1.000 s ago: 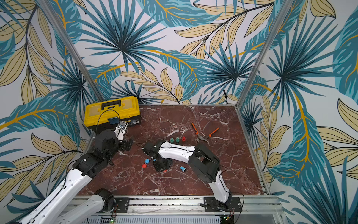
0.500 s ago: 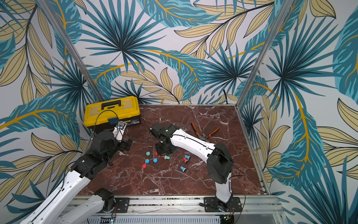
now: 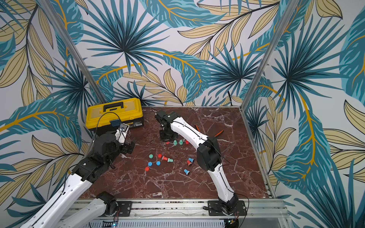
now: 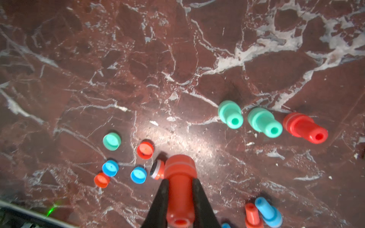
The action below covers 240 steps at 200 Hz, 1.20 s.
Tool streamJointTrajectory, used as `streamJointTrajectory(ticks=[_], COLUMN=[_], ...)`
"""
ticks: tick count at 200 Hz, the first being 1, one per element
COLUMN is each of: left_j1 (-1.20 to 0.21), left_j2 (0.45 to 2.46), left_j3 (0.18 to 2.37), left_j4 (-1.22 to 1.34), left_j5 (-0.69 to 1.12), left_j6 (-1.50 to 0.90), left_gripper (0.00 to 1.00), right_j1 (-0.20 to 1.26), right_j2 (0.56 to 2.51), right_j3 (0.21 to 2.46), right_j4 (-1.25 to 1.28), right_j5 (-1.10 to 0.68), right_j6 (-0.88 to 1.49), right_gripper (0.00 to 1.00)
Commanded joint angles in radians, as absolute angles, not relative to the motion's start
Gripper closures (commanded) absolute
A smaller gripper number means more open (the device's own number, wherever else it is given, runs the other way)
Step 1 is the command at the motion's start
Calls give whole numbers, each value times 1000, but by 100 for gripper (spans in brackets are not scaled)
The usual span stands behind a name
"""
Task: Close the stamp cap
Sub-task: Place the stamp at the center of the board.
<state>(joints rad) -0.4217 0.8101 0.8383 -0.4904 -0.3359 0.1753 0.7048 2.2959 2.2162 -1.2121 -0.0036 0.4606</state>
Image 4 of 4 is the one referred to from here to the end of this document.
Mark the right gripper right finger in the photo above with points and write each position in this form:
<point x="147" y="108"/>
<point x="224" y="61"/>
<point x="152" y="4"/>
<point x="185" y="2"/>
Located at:
<point x="204" y="215"/>

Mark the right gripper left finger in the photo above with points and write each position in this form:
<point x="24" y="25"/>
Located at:
<point x="156" y="217"/>

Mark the red stamp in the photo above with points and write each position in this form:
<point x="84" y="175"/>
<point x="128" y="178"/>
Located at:
<point x="302" y="126"/>
<point x="157" y="170"/>
<point x="253" y="220"/>
<point x="180" y="171"/>

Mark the green stamp top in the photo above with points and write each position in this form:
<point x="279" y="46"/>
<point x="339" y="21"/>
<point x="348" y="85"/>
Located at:
<point x="230" y="114"/>

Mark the green stamp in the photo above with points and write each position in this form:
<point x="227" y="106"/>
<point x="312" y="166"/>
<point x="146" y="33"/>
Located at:
<point x="230" y="114"/>
<point x="263" y="121"/>

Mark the blue stamp right lower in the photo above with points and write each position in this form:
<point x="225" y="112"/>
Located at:
<point x="225" y="225"/>

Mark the blue stamp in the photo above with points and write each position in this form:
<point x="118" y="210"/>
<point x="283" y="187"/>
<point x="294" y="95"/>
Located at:
<point x="271" y="216"/>
<point x="225" y="225"/>

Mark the blue cap right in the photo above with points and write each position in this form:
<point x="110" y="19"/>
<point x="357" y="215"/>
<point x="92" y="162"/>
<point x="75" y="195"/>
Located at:
<point x="138" y="175"/>

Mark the blue cap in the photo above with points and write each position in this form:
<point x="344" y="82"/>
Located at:
<point x="110" y="168"/>
<point x="138" y="175"/>

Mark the red cap left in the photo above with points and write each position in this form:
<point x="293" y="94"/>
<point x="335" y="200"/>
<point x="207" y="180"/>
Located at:
<point x="101" y="180"/>

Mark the red cap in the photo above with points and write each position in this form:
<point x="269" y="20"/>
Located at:
<point x="101" y="180"/>
<point x="145" y="150"/>

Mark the blue stamp right top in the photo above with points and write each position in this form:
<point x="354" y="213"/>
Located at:
<point x="271" y="216"/>

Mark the blue cap left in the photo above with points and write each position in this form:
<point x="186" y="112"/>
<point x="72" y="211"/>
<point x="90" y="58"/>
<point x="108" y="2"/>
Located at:
<point x="110" y="168"/>

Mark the red cap top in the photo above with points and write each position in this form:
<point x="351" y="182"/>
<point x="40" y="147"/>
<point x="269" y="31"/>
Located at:
<point x="145" y="150"/>

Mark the green cap far left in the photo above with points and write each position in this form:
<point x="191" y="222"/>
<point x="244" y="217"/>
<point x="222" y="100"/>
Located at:
<point x="112" y="141"/>

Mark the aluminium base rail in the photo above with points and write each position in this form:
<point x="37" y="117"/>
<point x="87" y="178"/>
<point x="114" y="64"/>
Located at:
<point x="14" y="216"/>

